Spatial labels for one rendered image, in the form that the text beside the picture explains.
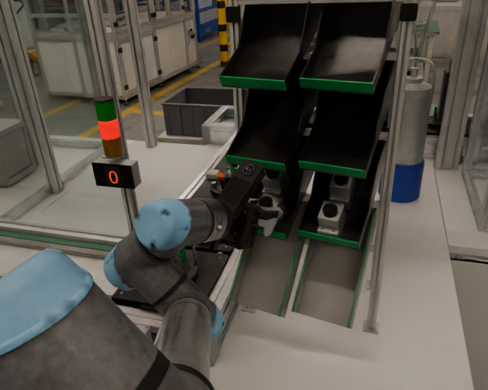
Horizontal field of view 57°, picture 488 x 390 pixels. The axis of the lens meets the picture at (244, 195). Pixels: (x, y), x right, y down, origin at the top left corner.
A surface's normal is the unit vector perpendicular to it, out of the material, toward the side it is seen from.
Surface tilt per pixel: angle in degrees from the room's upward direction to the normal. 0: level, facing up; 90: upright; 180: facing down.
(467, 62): 90
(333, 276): 45
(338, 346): 0
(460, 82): 90
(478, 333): 90
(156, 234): 64
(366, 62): 25
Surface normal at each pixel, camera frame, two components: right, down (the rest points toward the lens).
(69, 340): 0.52, -0.38
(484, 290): -0.28, 0.47
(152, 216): -0.52, 0.00
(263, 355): -0.04, -0.88
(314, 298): -0.34, -0.31
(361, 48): -0.22, -0.61
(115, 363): 0.62, -0.49
